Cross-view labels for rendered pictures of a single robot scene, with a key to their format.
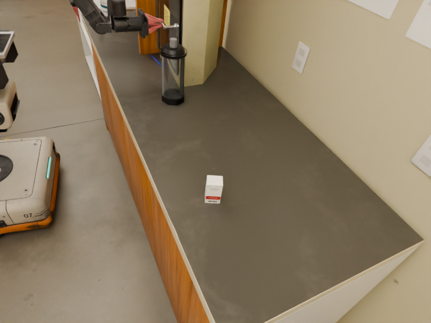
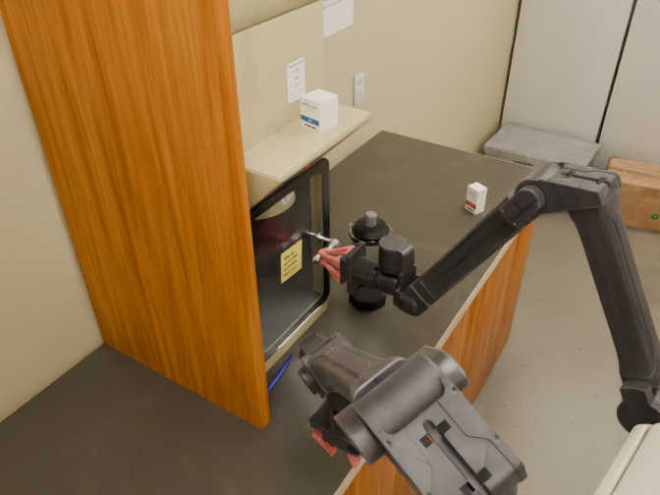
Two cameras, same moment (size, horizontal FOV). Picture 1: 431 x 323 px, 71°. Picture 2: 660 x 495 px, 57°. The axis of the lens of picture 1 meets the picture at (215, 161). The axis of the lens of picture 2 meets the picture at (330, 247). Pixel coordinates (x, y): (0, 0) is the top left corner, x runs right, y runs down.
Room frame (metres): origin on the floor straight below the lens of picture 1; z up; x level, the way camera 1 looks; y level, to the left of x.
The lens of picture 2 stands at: (1.77, 1.29, 2.00)
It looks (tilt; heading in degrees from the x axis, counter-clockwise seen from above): 36 degrees down; 244
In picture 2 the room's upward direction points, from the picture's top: 1 degrees counter-clockwise
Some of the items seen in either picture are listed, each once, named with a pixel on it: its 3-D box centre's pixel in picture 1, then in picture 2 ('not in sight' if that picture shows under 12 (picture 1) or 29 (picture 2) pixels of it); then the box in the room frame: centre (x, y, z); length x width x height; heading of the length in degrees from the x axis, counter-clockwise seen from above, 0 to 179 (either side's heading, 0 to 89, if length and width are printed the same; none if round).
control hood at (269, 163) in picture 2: not in sight; (305, 159); (1.36, 0.34, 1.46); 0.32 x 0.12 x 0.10; 31
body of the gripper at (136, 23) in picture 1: (135, 24); (365, 271); (1.26, 0.41, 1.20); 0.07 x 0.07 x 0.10; 31
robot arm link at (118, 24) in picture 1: (120, 22); (391, 278); (1.23, 0.46, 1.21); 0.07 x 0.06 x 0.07; 121
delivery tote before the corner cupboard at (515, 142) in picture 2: not in sight; (537, 167); (-0.89, -1.17, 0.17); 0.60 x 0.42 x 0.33; 119
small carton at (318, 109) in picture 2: not in sight; (319, 110); (1.31, 0.31, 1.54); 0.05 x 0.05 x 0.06; 20
